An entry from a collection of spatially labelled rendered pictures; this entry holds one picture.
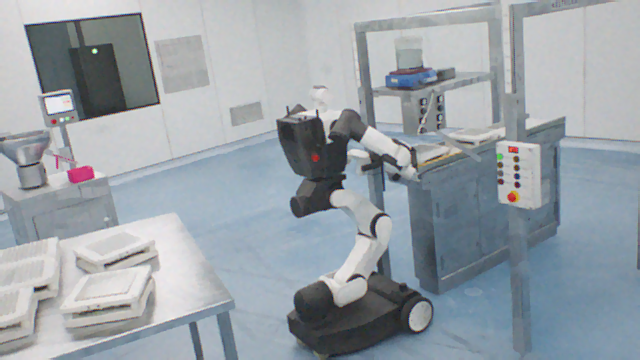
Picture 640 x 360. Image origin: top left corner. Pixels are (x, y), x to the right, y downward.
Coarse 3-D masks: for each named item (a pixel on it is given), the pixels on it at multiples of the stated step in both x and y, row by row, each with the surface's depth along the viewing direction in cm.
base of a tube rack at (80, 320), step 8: (152, 280) 196; (144, 288) 190; (144, 296) 184; (144, 304) 181; (88, 312) 178; (96, 312) 178; (104, 312) 177; (112, 312) 176; (120, 312) 175; (128, 312) 175; (136, 312) 176; (64, 320) 175; (72, 320) 175; (80, 320) 175; (88, 320) 175; (96, 320) 175; (104, 320) 175; (112, 320) 176; (64, 328) 175
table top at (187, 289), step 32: (128, 224) 268; (160, 224) 261; (64, 256) 237; (160, 256) 223; (192, 256) 219; (64, 288) 205; (160, 288) 194; (192, 288) 191; (224, 288) 188; (128, 320) 175; (160, 320) 172; (192, 320) 175; (0, 352) 166; (32, 352) 164; (64, 352) 162; (96, 352) 165
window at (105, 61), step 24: (48, 24) 625; (72, 24) 641; (96, 24) 659; (120, 24) 677; (48, 48) 628; (72, 48) 645; (96, 48) 662; (120, 48) 681; (144, 48) 700; (48, 72) 631; (72, 72) 648; (96, 72) 666; (120, 72) 684; (144, 72) 704; (96, 96) 669; (120, 96) 688; (144, 96) 708
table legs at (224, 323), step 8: (224, 312) 181; (224, 320) 182; (192, 328) 288; (224, 328) 183; (232, 328) 184; (192, 336) 289; (224, 336) 183; (232, 336) 184; (200, 344) 292; (224, 344) 184; (232, 344) 185; (200, 352) 293; (224, 352) 187; (232, 352) 186
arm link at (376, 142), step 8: (368, 128) 249; (368, 136) 248; (376, 136) 248; (384, 136) 250; (368, 144) 249; (376, 144) 248; (384, 144) 248; (392, 144) 248; (400, 144) 252; (408, 144) 253; (376, 152) 251; (384, 152) 249; (392, 152) 248; (384, 160) 250; (392, 160) 249; (392, 168) 254
